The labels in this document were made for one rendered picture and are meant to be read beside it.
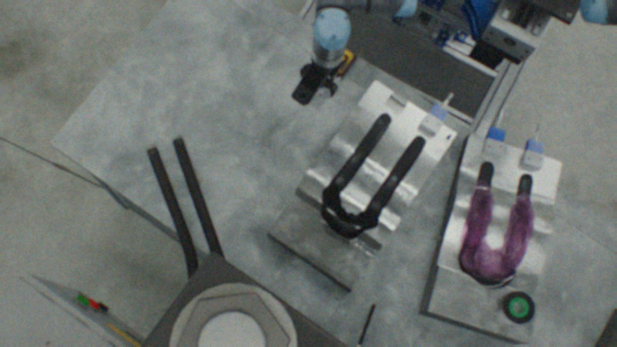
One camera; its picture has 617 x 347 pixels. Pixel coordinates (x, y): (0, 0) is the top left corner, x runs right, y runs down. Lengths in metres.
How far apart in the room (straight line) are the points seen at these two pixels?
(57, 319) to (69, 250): 1.56
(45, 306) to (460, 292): 1.01
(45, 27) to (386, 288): 1.82
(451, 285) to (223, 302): 1.24
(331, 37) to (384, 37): 1.25
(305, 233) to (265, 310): 1.22
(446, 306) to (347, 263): 0.27
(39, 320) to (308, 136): 0.98
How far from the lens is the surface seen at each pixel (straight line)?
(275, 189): 1.92
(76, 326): 1.24
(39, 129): 2.94
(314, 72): 1.69
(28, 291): 1.26
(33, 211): 2.86
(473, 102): 2.74
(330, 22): 1.53
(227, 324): 0.62
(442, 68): 2.76
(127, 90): 2.04
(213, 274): 0.67
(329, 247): 1.84
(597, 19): 1.64
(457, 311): 1.83
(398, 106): 1.96
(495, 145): 1.97
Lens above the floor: 2.67
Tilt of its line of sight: 75 degrees down
